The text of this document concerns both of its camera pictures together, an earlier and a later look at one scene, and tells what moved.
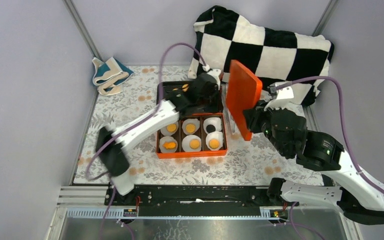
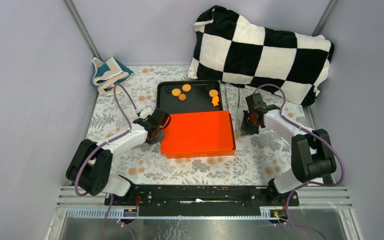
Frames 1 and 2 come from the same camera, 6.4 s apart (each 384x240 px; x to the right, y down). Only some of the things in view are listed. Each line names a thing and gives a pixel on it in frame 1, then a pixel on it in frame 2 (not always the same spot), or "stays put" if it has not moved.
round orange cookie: x=185 y=87 stays put
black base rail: x=195 y=200 stays put
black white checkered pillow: x=275 y=57 stays put
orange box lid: x=244 y=87 -> x=198 y=134
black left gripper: x=214 y=90 -> x=161 y=136
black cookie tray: x=192 y=96 stays put
